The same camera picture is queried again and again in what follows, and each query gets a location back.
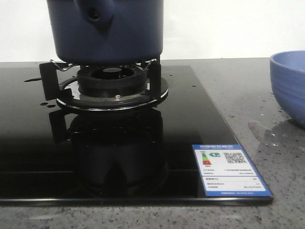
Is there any dark blue cooking pot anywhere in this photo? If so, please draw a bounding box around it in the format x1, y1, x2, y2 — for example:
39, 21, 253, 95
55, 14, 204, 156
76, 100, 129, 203
47, 0, 164, 65

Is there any blue ceramic bowl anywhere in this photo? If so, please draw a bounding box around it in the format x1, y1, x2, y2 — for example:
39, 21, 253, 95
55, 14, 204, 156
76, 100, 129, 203
270, 50, 305, 127

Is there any black right pot support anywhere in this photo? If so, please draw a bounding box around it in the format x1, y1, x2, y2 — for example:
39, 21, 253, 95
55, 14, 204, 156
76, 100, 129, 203
39, 54, 162, 101

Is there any right gas burner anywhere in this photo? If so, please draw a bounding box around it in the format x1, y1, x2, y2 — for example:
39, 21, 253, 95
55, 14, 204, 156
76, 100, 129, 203
56, 63, 168, 111

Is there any blue energy label sticker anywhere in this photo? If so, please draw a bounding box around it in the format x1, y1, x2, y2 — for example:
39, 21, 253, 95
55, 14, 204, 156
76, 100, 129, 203
192, 144, 272, 197

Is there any black glass gas stove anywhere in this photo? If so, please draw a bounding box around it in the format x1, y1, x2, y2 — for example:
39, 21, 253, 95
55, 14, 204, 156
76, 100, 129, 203
0, 66, 273, 206

